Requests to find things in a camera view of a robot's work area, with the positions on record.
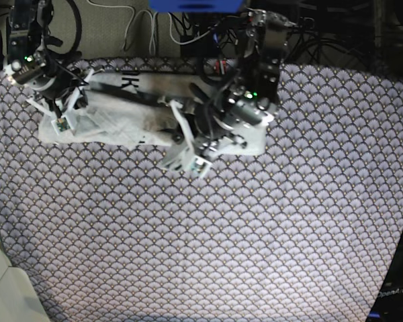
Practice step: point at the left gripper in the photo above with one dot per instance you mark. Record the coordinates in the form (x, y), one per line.
(236, 125)

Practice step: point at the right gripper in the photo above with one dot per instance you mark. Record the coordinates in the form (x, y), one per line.
(49, 93)

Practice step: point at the light grey T-shirt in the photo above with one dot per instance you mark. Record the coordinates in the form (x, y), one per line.
(123, 111)

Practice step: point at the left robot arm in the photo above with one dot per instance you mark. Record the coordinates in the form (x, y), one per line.
(260, 48)

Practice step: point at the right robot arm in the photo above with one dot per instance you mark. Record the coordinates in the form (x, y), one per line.
(30, 39)

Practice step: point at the red table clamp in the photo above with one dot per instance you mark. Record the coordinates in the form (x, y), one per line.
(220, 67)

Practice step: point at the fan-patterned tablecloth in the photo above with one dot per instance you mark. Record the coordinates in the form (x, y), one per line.
(305, 232)

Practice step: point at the white plastic bin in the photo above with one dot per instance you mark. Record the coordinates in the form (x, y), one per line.
(18, 299)

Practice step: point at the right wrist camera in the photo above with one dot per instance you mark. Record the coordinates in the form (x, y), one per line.
(65, 123)

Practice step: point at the black box with cables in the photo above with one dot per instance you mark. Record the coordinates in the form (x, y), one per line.
(200, 48)

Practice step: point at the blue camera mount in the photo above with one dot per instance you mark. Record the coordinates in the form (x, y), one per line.
(196, 6)

